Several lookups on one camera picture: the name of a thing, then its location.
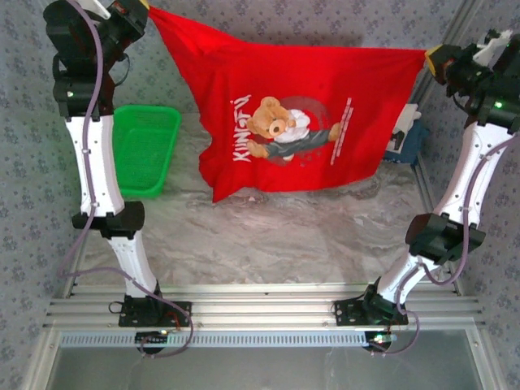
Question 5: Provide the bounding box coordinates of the blue t-shirt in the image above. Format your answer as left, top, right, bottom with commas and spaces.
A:
383, 120, 431, 167

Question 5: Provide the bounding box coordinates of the green plastic basket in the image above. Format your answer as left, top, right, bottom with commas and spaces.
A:
112, 104, 182, 200

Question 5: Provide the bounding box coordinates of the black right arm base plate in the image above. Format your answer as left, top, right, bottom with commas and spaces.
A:
333, 299, 410, 327

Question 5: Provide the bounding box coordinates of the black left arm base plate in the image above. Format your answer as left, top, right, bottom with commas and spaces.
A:
118, 295, 193, 327

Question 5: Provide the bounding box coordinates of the aluminium mounting rail frame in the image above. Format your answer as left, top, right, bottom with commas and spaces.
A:
42, 282, 488, 331

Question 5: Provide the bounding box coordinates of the aluminium corner post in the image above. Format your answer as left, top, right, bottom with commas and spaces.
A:
409, 0, 487, 111

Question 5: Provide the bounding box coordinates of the grey slotted cable duct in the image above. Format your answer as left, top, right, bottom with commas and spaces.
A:
58, 329, 392, 349

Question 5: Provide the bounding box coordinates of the red bear print t-shirt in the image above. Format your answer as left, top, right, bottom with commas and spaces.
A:
147, 5, 428, 204

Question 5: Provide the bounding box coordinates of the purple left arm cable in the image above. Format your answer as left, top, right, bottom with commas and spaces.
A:
56, 0, 195, 359

